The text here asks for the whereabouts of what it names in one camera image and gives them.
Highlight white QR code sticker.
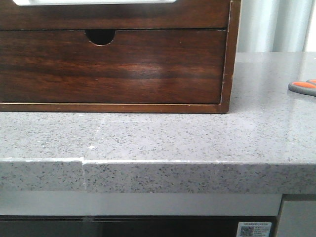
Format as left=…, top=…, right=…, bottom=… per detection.
left=236, top=222, right=272, bottom=237

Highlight dark wooden drawer cabinet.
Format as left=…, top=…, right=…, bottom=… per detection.
left=0, top=0, right=241, bottom=114

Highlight wooden drawer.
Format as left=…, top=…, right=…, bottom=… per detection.
left=0, top=29, right=226, bottom=104
left=0, top=0, right=230, bottom=30

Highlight orange grey handled scissors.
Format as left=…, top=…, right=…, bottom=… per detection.
left=288, top=79, right=316, bottom=97

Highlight white tray in drawer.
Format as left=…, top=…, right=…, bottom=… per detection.
left=13, top=0, right=176, bottom=6

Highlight grey cabinet door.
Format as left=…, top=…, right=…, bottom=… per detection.
left=276, top=195, right=316, bottom=237

